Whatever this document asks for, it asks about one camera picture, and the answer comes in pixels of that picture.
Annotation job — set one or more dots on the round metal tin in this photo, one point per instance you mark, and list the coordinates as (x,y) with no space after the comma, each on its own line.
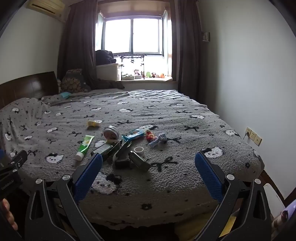
(111,133)

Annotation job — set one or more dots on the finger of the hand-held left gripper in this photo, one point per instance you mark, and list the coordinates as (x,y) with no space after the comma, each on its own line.
(20,157)

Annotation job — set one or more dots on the yellow white lip balm tube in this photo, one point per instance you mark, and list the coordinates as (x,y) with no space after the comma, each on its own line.
(93,124)

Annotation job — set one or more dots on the person's left hand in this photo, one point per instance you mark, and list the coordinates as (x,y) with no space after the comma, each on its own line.
(10,215)

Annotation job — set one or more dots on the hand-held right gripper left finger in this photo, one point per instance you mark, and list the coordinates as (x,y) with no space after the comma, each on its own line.
(89,176)

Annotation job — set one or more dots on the blue snack packet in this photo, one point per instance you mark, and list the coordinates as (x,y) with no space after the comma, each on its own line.
(133,134)

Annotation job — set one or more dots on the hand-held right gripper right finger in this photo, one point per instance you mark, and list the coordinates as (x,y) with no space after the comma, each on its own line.
(208,176)

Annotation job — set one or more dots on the brown patterned pillow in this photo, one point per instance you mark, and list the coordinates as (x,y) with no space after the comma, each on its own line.
(71,82)

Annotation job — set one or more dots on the black drying rack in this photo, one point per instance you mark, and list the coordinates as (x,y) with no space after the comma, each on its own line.
(131,56)

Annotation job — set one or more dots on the wall air conditioner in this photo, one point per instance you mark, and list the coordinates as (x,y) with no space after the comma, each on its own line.
(46,5)

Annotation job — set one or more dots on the wooden bed frame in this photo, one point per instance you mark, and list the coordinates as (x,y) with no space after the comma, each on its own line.
(275,194)

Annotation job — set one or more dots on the small black box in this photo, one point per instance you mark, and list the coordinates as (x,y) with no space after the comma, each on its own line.
(122,164)

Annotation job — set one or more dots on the dark brown curtain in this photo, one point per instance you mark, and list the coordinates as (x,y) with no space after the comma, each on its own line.
(188,58)
(78,41)

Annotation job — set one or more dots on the white storage box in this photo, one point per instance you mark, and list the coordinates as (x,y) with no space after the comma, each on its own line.
(107,72)

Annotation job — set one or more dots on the beige wall outlet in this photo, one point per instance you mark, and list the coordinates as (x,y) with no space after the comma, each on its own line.
(258,140)
(248,132)
(253,135)

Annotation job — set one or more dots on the dark green box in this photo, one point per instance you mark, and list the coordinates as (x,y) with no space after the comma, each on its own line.
(103,149)

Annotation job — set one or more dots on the blue white cloth rag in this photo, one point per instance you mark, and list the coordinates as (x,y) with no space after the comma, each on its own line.
(159,139)

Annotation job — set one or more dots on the white tape roll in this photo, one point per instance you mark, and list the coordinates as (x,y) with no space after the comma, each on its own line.
(139,151)

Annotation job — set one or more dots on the small light blue cloth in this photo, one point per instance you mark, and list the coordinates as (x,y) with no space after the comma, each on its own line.
(65,95)

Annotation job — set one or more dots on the small red toy figure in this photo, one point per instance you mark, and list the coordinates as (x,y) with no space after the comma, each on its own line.
(150,136)

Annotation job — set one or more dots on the window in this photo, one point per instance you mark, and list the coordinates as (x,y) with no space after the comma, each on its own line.
(143,34)

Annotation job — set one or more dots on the brown monkey plush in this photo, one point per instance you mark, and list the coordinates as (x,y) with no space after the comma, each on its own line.
(137,72)

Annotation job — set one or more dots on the green daisy print tube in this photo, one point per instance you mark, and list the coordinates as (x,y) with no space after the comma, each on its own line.
(84,147)

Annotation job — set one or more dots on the dark cylindrical bottle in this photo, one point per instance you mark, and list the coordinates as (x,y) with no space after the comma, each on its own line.
(139,161)

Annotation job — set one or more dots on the dark wooden headboard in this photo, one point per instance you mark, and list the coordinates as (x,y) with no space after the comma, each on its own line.
(25,88)

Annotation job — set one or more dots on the dark clothes pile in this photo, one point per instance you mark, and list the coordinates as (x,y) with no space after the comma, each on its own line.
(104,57)

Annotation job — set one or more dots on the purple object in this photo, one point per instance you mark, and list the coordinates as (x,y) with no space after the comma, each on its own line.
(288,212)

